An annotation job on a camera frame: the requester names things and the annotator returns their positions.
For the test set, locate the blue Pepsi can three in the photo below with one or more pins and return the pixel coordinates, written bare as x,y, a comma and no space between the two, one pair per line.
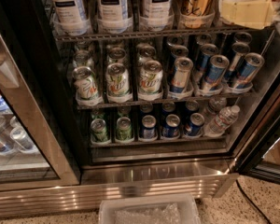
193,124

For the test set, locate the middle tea bottle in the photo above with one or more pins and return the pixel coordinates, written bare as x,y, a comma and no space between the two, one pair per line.
114,15

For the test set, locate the front Red Bull can two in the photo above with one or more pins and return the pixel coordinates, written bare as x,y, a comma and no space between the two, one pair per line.
215,70

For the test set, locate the blue Pepsi can one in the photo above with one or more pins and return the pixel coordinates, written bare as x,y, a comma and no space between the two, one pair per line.
148,127

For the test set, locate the clear plastic bin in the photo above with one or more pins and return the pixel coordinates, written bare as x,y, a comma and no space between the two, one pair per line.
162,209

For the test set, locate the tea bottle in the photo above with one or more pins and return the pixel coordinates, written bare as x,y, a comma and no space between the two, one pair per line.
156,12
72,16
114,15

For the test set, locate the rear water bottle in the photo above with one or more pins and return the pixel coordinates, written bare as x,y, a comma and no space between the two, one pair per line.
214,105

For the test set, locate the green can bottom left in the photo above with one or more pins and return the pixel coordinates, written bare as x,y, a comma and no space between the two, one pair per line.
99,130

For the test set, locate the front Red Bull can one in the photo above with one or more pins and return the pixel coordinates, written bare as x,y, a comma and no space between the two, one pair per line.
180,77

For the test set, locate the front right 7up can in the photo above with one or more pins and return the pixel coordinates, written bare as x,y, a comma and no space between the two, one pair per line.
151,74

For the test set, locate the left tea bottle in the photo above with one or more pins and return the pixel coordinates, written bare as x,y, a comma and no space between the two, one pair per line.
72,16

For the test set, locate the wire shelf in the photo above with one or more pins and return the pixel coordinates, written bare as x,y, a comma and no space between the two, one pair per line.
142,34
251,92

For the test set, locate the front middle 7up can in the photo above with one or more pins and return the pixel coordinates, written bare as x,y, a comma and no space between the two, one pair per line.
117,79

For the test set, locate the water bottle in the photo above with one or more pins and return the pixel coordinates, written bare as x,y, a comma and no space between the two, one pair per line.
214,105
222,121

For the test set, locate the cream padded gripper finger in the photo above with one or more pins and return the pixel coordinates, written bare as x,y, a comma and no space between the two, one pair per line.
255,14

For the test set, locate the silver can behind glass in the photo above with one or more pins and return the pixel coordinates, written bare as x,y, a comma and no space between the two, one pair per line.
22,138

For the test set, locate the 7up can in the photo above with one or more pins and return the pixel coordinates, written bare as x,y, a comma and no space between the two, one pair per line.
151,74
117,79
85,83

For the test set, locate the front left 7up can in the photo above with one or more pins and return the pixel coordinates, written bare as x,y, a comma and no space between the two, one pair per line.
85,83

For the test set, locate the open right fridge door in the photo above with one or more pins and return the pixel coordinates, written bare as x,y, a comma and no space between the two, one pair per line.
260,157

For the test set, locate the closed left fridge door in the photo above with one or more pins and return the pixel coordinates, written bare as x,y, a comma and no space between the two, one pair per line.
46,165

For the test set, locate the middle wire shelf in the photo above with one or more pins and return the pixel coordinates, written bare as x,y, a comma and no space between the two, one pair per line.
251,92

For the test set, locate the blue Pepsi can two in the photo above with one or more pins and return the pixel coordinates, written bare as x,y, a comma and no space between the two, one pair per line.
170,128

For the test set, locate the top wire shelf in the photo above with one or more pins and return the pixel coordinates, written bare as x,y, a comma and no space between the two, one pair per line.
142,34

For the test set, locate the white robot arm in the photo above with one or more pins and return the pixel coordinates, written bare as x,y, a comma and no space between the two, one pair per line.
254,14

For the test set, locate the green can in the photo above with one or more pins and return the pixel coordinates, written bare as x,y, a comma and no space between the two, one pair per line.
99,130
124,129

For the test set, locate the front water bottle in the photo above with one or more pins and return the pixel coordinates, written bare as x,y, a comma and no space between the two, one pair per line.
222,121

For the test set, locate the yellow LaCroix can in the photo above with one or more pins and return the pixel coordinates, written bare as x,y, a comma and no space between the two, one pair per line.
194,10

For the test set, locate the right tea bottle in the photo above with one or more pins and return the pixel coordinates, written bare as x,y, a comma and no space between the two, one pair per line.
156,12

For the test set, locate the front Red Bull can three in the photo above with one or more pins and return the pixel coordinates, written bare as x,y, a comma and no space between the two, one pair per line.
247,70

